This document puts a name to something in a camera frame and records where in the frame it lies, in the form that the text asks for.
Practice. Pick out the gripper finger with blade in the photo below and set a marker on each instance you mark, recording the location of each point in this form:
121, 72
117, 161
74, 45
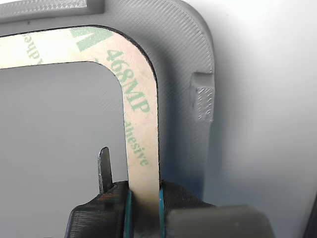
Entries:
99, 218

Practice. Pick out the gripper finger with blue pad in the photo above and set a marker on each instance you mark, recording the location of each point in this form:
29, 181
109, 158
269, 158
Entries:
178, 196

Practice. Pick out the beige rectangular adhesive frame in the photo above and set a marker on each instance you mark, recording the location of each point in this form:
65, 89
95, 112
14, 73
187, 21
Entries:
138, 86

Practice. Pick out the light gray frame holder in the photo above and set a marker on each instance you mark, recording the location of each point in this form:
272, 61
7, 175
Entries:
178, 49

